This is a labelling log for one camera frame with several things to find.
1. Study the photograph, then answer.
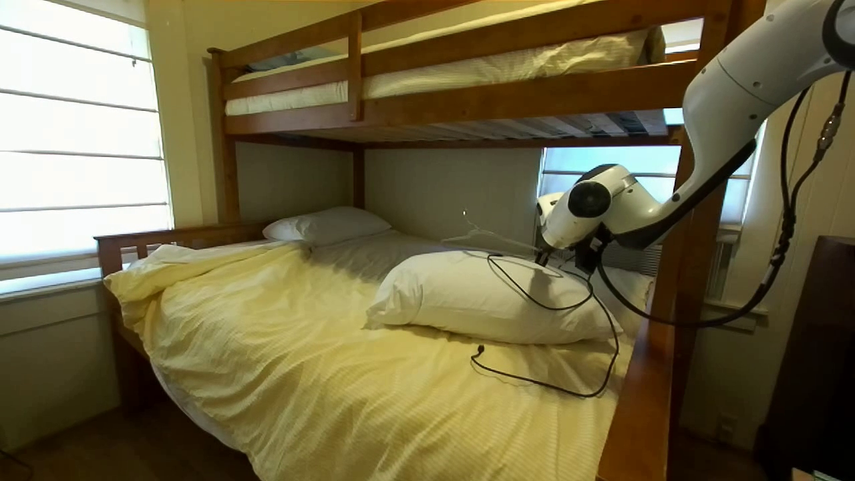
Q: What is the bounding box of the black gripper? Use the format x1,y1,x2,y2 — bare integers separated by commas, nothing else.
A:
531,233,613,274

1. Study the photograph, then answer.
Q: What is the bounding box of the large white pillow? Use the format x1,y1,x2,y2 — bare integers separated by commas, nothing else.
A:
366,249,622,346

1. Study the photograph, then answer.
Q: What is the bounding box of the small white pillow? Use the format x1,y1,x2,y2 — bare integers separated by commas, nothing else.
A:
262,205,395,249

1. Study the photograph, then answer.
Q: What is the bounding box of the grey bunk pillow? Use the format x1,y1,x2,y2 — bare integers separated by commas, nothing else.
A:
247,47,334,75

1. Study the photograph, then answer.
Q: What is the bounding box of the white window air conditioner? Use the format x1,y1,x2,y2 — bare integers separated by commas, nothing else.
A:
534,217,743,281

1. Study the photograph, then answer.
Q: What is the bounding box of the white bunk mattress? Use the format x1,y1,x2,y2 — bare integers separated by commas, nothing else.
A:
224,23,666,116

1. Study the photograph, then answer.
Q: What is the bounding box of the yellow blanket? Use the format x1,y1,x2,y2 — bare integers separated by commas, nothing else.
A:
105,238,637,481

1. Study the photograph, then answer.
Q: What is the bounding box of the dark wooden cabinet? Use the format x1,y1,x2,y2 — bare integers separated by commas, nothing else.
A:
759,233,855,481

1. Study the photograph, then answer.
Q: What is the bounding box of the wide white window blind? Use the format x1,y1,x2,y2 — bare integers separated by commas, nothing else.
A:
0,0,176,281

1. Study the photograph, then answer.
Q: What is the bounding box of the black wire clothes hanger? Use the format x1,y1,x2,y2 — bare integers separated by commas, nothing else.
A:
469,249,625,400

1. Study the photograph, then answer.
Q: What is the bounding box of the wooden bunk bed frame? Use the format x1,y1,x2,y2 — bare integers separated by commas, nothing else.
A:
95,0,769,481

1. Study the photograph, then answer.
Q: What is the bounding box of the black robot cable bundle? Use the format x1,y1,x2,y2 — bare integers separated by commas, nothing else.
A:
597,68,855,328

